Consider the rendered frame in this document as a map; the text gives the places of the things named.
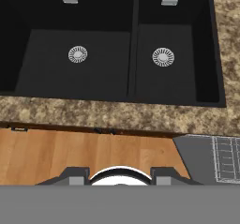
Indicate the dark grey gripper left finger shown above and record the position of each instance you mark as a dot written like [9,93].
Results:
[75,175]

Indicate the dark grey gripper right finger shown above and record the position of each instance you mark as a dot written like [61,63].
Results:
[163,175]

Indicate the grey dishwasher door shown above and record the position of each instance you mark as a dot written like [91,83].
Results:
[197,159]

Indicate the white and black round object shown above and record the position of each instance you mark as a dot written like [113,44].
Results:
[120,176]

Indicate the black double sink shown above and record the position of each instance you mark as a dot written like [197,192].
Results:
[109,46]

